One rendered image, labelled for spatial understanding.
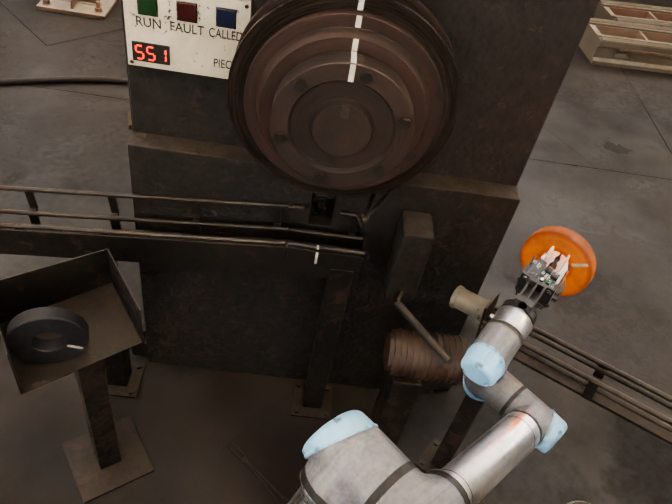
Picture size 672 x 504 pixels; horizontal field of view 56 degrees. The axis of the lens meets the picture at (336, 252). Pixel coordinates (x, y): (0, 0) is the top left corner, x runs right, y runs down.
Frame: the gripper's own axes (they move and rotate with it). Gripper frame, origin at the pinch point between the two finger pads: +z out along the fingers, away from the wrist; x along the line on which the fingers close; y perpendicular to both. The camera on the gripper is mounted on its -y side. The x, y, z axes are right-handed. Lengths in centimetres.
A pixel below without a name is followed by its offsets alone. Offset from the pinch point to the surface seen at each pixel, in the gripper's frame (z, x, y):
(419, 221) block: -2.4, 32.8, -12.5
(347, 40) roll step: -11, 49, 39
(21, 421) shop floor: -96, 104, -71
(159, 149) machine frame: -32, 88, 2
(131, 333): -66, 68, -16
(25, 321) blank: -80, 76, 2
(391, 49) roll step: -7, 42, 37
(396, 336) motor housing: -21.2, 24.4, -35.4
